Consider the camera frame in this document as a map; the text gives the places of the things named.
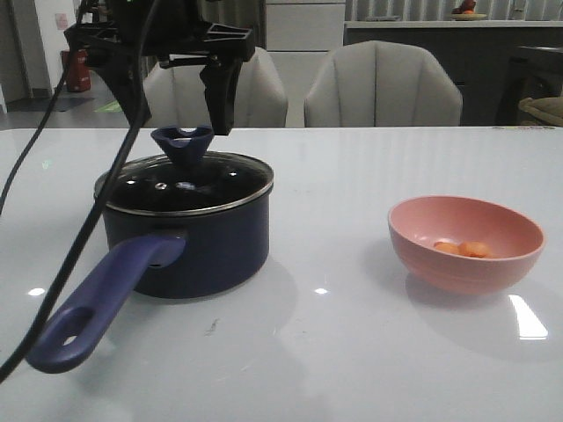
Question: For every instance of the orange ham slices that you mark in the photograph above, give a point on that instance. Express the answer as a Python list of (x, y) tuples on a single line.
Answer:
[(469, 249)]

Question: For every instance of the pink bowl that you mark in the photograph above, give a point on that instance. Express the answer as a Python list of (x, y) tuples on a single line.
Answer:
[(417, 223)]

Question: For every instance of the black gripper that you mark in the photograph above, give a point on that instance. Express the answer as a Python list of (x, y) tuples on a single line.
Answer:
[(176, 33)]

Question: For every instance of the dark appliance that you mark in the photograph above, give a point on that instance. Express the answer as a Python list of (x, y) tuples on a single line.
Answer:
[(531, 72)]

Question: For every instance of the red bin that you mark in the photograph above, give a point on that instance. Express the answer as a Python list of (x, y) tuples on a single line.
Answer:
[(78, 77)]

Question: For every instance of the glass lid blue knob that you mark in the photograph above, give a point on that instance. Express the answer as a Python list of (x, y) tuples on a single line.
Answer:
[(188, 178)]

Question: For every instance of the grey chair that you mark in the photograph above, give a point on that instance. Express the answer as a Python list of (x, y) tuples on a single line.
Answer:
[(175, 96), (382, 84)]

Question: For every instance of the dark blue saucepan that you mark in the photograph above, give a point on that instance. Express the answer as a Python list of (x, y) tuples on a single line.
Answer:
[(160, 256)]

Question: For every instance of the dark kitchen counter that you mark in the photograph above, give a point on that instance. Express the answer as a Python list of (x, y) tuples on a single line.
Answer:
[(473, 53)]

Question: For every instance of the right grey chair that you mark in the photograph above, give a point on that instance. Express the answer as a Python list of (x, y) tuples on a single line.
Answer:
[(382, 84)]

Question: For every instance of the fruit plate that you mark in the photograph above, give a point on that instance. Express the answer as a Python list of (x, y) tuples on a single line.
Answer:
[(466, 11)]

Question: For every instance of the left grey chair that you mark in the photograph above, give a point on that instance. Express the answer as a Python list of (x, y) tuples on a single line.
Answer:
[(175, 96)]

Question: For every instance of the beige cushion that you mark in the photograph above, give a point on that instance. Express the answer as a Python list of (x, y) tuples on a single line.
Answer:
[(541, 111)]

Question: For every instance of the white cabinet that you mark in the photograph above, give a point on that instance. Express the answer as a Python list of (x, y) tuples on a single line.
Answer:
[(298, 35)]

